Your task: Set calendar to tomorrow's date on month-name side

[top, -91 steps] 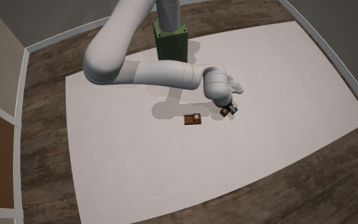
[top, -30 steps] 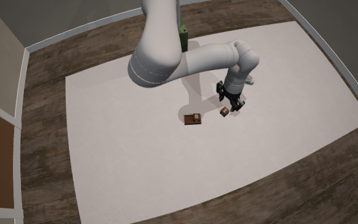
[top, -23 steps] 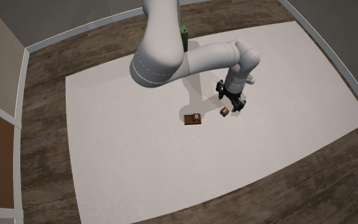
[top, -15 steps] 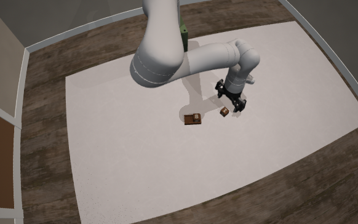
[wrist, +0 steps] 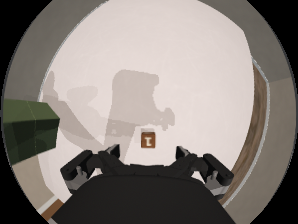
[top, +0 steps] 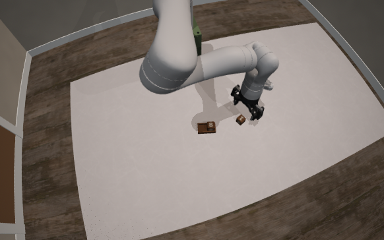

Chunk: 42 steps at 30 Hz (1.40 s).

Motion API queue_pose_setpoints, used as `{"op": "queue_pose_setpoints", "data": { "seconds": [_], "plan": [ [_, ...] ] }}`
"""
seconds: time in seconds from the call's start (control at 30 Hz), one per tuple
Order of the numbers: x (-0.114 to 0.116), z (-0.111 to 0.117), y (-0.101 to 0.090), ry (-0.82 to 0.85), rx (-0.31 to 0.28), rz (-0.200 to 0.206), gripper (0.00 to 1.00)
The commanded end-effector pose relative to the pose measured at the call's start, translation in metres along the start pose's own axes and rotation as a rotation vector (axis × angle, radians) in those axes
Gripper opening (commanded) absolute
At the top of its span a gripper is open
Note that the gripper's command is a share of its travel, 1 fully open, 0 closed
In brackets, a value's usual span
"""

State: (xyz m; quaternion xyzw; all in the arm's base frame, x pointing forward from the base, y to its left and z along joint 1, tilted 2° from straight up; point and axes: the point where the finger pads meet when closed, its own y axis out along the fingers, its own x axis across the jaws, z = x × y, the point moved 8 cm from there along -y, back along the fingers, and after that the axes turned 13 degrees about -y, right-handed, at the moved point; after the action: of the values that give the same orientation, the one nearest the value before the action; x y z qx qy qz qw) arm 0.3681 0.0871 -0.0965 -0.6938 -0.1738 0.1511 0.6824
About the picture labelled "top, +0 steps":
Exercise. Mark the brown calendar cube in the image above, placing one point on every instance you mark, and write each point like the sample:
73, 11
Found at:
210, 126
241, 119

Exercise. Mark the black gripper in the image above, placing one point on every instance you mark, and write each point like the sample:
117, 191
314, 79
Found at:
239, 97

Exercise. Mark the brown wooden tray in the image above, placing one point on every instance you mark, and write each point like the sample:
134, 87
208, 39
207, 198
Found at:
202, 128

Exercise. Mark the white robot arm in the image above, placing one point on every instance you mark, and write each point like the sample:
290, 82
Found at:
171, 62

